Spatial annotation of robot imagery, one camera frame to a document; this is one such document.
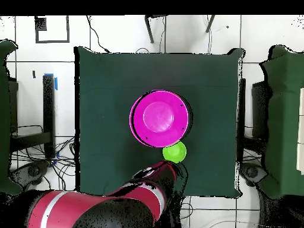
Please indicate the green bowl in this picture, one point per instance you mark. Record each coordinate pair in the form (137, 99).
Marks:
(175, 153)

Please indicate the green covered side table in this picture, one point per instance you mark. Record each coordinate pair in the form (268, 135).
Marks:
(4, 118)
(282, 118)

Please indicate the dark green table cloth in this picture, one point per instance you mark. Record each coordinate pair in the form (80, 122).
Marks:
(118, 71)

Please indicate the white boxes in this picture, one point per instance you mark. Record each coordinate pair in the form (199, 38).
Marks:
(301, 130)

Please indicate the black metal leg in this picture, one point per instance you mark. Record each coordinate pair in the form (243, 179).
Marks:
(210, 23)
(149, 28)

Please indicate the large pink bowl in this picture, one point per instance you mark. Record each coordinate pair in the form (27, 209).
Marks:
(159, 118)

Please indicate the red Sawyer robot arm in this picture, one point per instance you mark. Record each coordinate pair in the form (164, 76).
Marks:
(106, 209)

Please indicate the black stand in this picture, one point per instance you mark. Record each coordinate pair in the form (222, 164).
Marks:
(48, 106)
(260, 106)

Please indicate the black office chair base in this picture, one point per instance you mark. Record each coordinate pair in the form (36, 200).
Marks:
(33, 171)
(251, 172)

